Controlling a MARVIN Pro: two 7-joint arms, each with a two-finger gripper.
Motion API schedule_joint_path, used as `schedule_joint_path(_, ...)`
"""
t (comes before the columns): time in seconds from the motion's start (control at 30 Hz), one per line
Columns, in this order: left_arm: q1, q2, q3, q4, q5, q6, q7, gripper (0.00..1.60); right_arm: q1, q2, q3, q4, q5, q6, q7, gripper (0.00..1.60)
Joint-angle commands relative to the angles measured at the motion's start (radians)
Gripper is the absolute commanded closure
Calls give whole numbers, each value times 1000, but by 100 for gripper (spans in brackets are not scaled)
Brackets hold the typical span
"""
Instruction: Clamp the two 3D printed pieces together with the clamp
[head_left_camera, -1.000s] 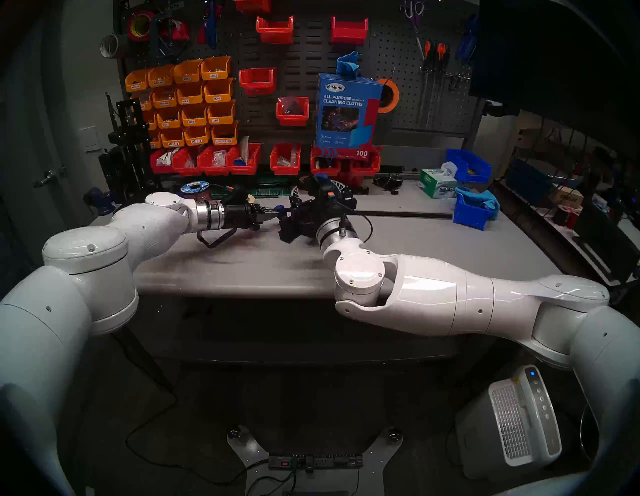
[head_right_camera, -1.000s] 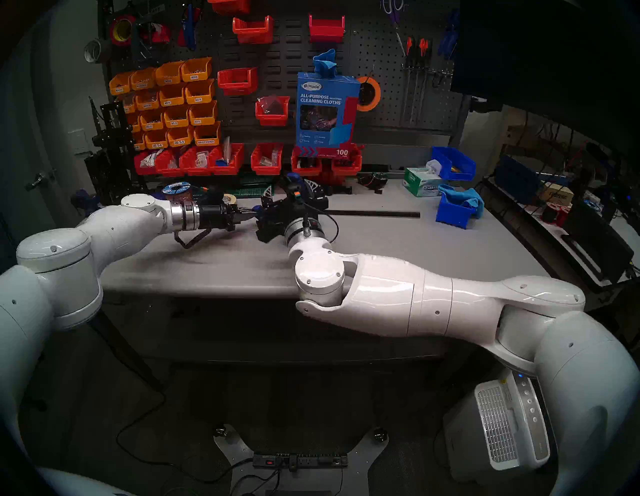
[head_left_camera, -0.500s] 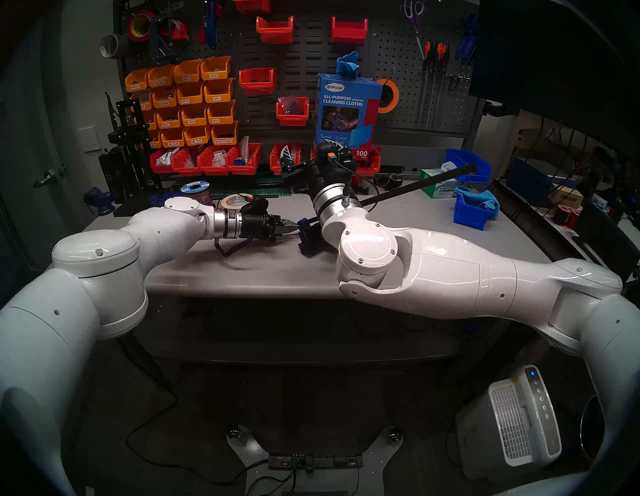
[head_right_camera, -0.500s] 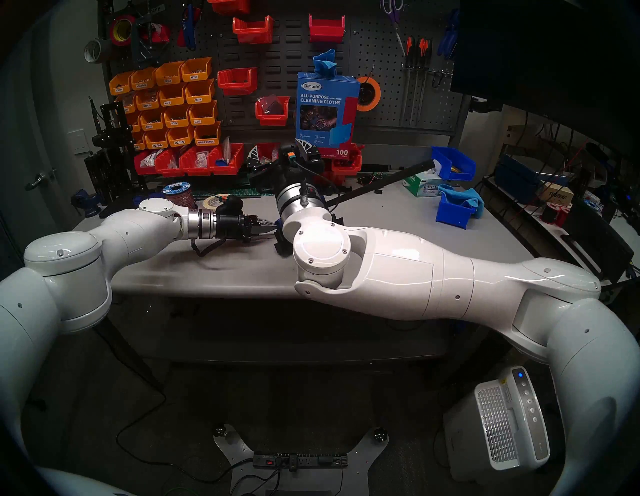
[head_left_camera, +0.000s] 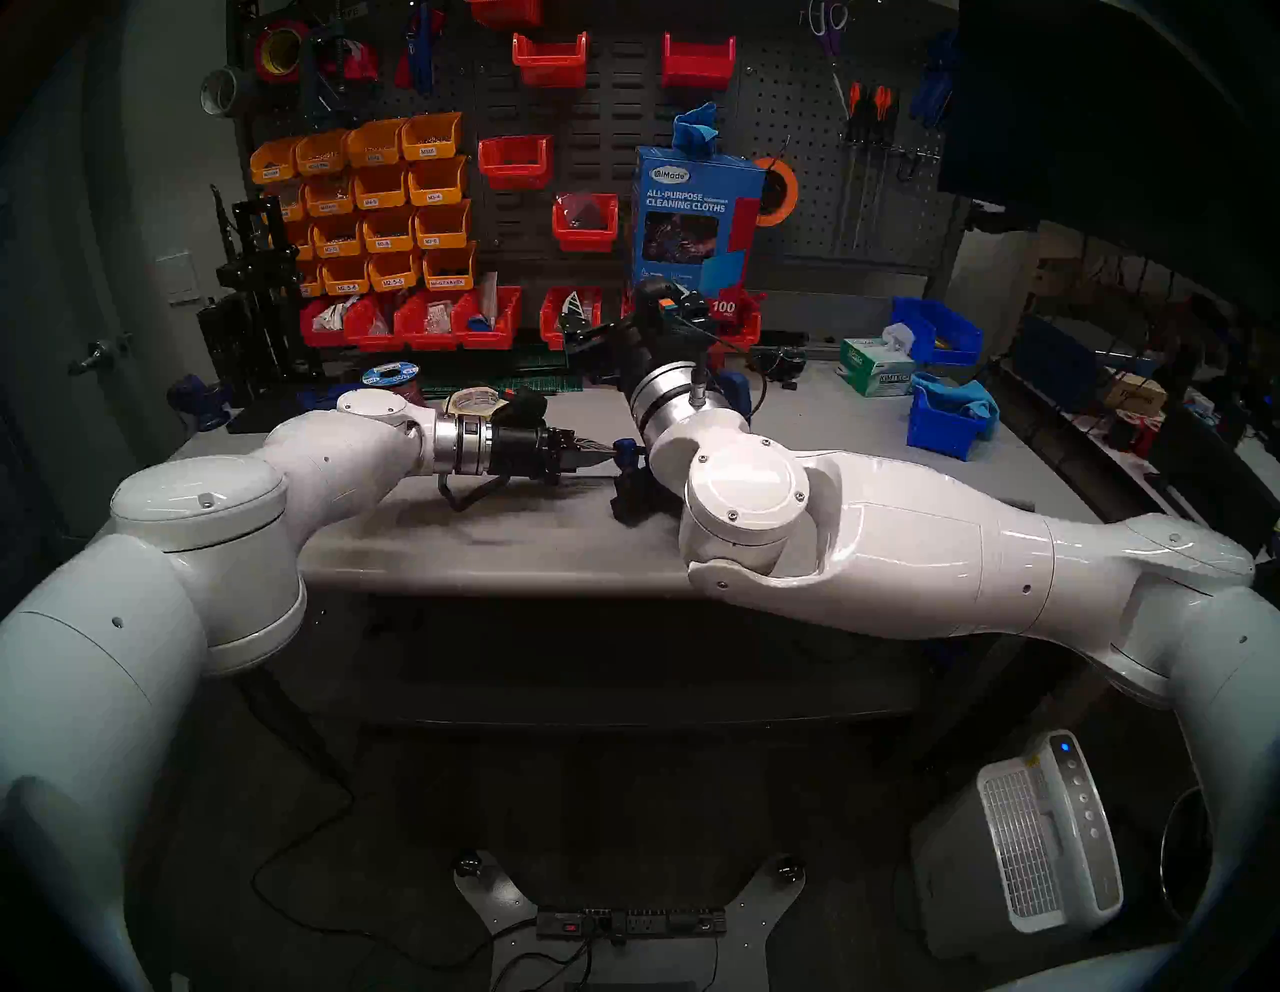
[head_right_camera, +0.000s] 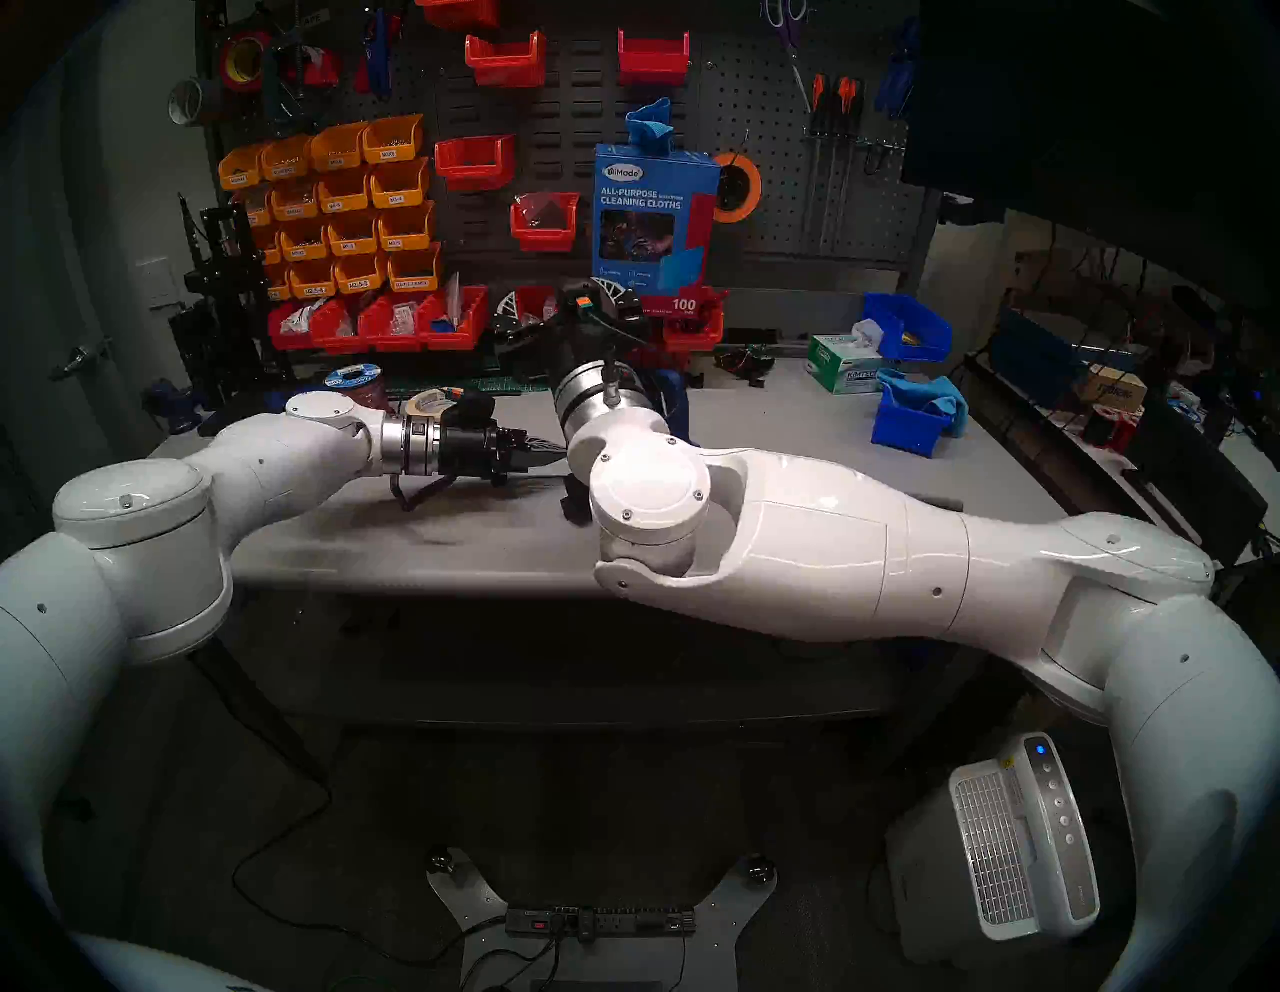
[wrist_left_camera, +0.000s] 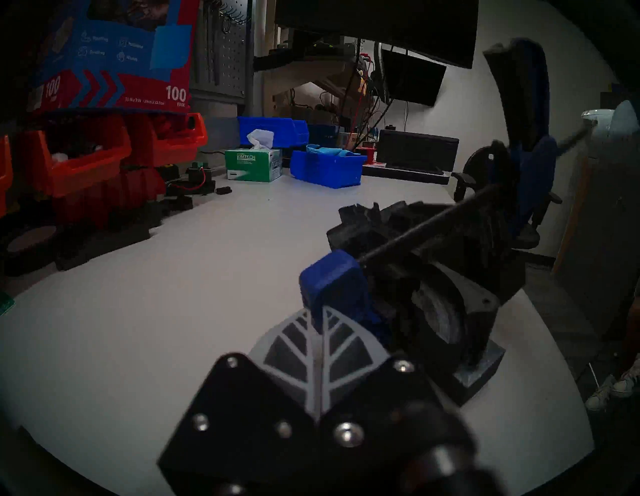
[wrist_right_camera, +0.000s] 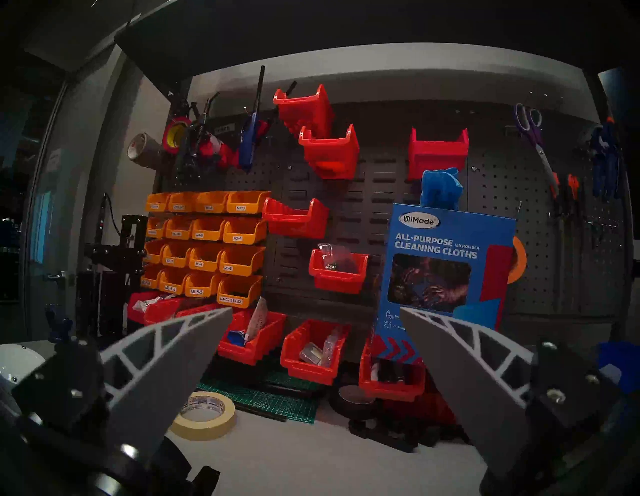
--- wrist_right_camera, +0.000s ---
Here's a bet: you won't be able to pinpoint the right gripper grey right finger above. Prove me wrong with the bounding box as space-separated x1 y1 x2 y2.
397 307 622 486

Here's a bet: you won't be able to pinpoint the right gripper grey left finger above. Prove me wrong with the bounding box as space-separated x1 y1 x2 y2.
12 307 235 465

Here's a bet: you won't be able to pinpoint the black printed parts pile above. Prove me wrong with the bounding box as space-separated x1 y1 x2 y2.
347 412 471 453

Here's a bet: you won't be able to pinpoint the dark green hanging clamp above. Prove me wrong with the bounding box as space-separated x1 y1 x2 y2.
172 92 221 183

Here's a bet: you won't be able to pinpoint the red storage bin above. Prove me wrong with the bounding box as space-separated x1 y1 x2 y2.
298 124 361 180
175 302 221 319
407 127 471 181
261 197 331 240
358 340 427 402
217 309 288 366
308 247 370 295
385 395 453 426
280 319 351 387
127 291 182 326
273 84 335 138

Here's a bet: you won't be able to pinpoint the beige masking tape roll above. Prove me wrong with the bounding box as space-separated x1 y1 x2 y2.
170 391 237 442

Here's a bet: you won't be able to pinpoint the blue bench vise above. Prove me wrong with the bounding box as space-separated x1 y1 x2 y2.
45 307 75 343

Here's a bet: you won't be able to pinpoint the black tape roll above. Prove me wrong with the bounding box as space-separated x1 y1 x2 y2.
330 384 381 421

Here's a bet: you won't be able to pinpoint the green cutting mat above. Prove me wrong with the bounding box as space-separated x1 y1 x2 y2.
197 370 321 425

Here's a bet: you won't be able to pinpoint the orange tape roll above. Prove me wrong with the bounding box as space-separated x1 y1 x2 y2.
507 236 528 285

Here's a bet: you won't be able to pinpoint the blue cleaning cloths box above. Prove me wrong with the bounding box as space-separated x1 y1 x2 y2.
372 202 517 366

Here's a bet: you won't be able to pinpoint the dark grey pegboard panel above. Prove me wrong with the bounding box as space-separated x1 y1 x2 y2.
467 130 631 321

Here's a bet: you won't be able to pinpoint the blue cloth in box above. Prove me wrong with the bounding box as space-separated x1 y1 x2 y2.
420 167 464 211

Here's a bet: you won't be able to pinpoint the dark louvered bin panel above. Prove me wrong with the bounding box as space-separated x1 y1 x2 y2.
160 100 476 323

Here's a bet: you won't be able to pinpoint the red hanging tool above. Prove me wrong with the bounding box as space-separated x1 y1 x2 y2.
200 134 240 168

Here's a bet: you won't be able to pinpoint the red yellow tape roll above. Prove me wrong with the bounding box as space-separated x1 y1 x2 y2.
161 117 192 155

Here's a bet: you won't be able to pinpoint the blue pliers on pegboard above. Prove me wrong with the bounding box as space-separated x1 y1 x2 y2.
589 117 623 201

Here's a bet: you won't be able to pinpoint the dark overhead workbench shelf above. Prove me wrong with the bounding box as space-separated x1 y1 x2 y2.
115 0 640 98

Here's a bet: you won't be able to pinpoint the black tower frame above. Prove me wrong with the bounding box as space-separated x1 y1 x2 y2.
75 192 149 346

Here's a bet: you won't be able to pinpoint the orange black handled file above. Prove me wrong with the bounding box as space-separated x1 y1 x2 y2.
550 172 563 311

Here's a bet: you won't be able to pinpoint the grey duct tape roll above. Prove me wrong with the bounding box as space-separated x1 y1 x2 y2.
126 131 163 170

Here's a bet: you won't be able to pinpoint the purple handled scissors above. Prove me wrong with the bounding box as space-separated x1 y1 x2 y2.
514 102 560 193

